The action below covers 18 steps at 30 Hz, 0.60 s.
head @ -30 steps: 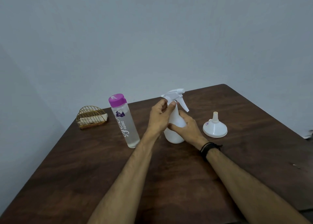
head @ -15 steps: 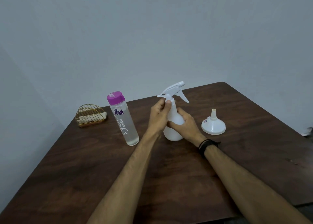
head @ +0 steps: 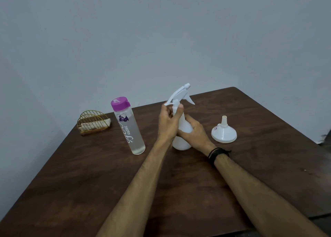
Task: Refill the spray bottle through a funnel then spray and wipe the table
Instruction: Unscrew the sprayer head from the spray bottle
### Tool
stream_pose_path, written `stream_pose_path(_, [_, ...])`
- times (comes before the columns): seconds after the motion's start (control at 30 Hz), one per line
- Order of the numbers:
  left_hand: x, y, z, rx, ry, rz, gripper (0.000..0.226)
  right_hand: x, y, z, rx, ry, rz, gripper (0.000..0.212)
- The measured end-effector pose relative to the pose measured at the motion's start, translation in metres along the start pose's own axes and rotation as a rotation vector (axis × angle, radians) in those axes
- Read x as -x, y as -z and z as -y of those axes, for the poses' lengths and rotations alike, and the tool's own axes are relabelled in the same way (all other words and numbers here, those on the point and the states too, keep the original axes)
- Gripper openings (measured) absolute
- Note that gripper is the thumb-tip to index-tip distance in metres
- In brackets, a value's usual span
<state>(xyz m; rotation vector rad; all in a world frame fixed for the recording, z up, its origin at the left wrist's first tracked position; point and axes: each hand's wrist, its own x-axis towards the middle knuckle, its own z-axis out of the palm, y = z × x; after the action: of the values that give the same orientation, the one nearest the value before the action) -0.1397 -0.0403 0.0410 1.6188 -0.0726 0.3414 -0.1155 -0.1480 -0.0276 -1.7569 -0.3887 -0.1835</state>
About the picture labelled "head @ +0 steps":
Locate white spray trigger head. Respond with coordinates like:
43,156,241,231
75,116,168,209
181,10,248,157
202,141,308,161
164,83,195,116

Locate person's right hand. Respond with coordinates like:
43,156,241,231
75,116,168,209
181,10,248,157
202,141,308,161
177,114,217,156

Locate gold wire napkin holder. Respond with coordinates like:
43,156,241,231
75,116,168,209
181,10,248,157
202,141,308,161
77,110,112,136

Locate white translucent spray bottle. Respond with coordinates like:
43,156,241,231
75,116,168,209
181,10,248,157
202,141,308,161
172,107,193,151

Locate person's right forearm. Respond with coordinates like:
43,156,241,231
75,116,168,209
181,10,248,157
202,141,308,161
214,154,329,237

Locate person's left hand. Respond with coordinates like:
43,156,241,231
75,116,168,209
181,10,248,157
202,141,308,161
157,103,184,147

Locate white plastic funnel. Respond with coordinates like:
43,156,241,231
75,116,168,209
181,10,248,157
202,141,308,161
211,115,237,144

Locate clear water bottle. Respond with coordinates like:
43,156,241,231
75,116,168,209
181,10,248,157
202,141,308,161
113,106,146,155

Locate black cord wristband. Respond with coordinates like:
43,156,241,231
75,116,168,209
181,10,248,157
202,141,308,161
208,147,232,167

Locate purple bottle cap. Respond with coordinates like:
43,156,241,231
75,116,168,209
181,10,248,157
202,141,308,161
111,96,131,112

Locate person's left forearm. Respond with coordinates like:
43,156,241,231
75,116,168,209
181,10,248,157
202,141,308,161
96,141,172,237

